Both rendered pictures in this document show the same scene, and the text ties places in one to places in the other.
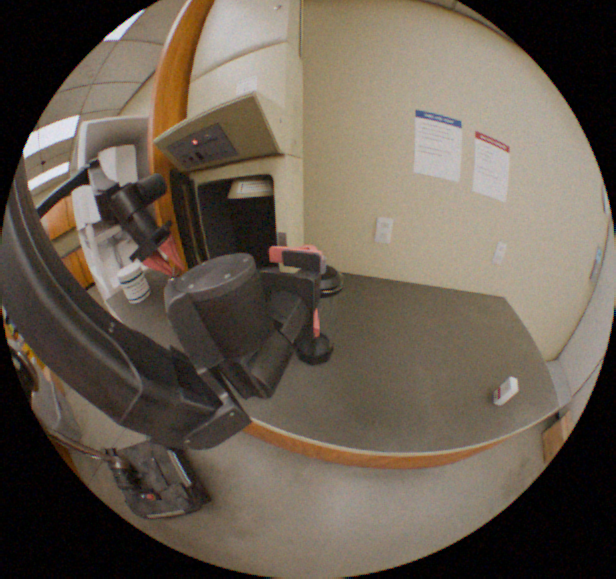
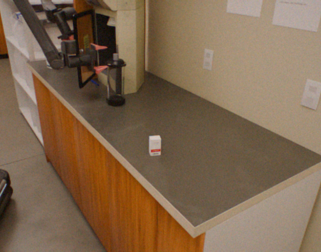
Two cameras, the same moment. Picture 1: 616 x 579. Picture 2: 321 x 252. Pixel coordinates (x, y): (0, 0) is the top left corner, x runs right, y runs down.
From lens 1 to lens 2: 1.43 m
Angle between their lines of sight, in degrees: 33
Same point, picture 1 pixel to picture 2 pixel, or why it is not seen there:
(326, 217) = (180, 45)
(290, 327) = (81, 58)
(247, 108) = not seen: outside the picture
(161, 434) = (49, 59)
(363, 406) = (106, 117)
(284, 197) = (117, 29)
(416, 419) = (114, 128)
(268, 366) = (72, 59)
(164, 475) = not seen: outside the picture
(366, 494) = not seen: outside the picture
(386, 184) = (210, 22)
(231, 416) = (61, 61)
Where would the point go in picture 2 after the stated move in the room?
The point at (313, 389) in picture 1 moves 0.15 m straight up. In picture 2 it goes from (99, 108) to (97, 82)
